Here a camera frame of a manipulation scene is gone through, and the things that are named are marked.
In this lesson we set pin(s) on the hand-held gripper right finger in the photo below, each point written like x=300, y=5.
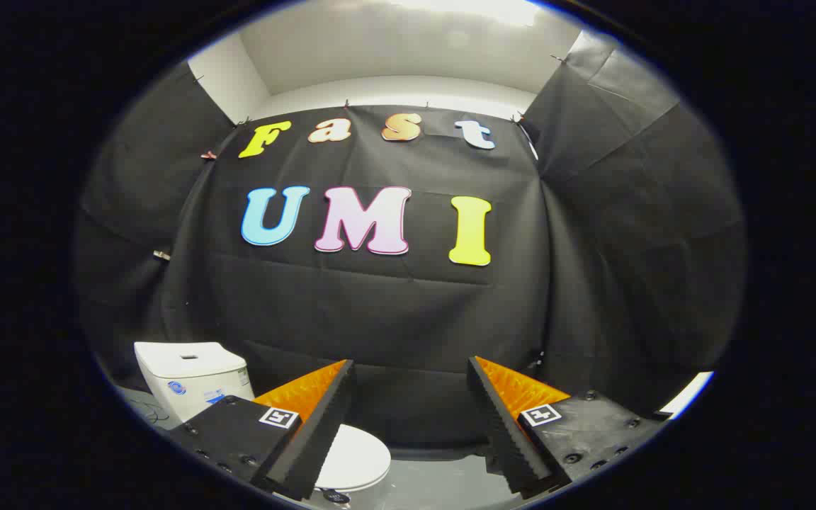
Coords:
x=503, y=425

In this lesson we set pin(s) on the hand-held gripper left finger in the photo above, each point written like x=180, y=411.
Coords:
x=323, y=425

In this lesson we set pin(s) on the black backdrop cloth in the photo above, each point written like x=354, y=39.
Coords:
x=394, y=326

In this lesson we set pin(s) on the white toilet with tank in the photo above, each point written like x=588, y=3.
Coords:
x=188, y=375

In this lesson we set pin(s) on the silver metal clip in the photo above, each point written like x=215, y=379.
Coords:
x=161, y=255

